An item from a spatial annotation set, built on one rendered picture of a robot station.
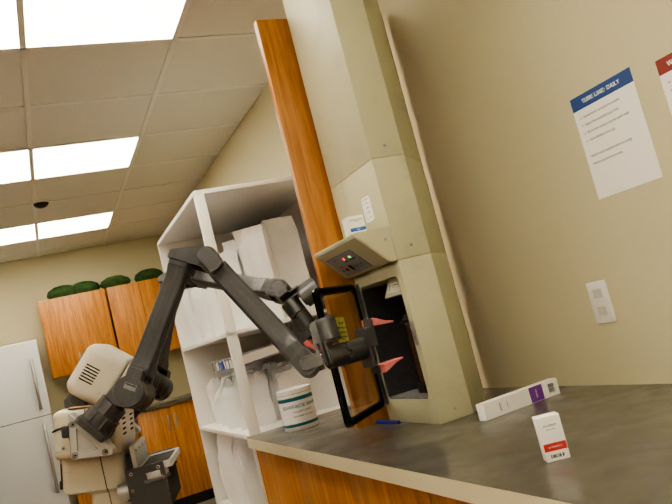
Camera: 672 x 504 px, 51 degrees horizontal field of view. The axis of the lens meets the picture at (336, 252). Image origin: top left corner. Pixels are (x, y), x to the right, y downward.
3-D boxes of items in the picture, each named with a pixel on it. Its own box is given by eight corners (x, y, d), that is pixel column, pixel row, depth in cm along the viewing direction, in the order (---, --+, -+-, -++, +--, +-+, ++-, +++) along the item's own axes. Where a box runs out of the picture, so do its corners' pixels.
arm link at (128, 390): (180, 245, 191) (170, 234, 182) (227, 258, 190) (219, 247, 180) (121, 405, 180) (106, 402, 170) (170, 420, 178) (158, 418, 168)
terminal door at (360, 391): (385, 406, 221) (353, 283, 225) (348, 429, 193) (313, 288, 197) (383, 406, 221) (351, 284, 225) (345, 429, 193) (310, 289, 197)
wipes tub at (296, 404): (312, 422, 268) (302, 383, 269) (324, 423, 256) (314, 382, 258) (280, 431, 263) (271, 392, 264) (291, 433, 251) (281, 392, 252)
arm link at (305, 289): (282, 298, 220) (270, 286, 214) (311, 276, 220) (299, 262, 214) (300, 324, 213) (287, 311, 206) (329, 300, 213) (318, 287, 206)
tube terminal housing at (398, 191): (454, 399, 232) (395, 178, 240) (513, 399, 203) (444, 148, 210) (389, 421, 222) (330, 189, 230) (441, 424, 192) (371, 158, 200)
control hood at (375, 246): (352, 277, 227) (345, 248, 228) (398, 259, 197) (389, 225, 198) (320, 285, 222) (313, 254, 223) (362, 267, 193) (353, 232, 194)
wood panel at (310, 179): (478, 388, 245) (377, 17, 259) (482, 387, 243) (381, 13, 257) (354, 428, 225) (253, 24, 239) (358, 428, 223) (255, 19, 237)
